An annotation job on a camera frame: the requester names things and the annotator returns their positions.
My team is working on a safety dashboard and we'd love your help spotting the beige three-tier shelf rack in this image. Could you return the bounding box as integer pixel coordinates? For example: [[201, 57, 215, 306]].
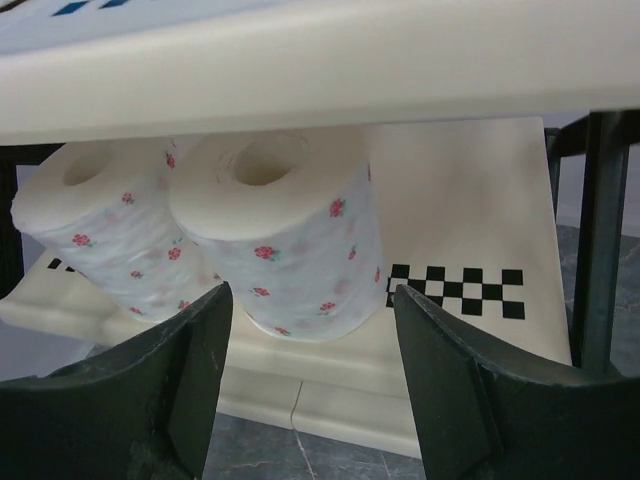
[[0, 0, 640, 461]]

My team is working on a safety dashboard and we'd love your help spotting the white roll with dotted print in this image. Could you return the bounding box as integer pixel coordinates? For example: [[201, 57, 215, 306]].
[[11, 138, 220, 322]]

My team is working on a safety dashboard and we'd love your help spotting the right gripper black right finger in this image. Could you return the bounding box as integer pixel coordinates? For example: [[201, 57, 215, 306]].
[[394, 286, 639, 479]]

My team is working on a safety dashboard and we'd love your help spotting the white roll with pink core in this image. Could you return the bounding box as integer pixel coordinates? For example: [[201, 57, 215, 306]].
[[169, 127, 387, 342]]

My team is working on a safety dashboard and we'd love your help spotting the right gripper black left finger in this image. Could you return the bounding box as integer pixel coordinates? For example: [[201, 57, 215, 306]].
[[1, 283, 233, 479]]

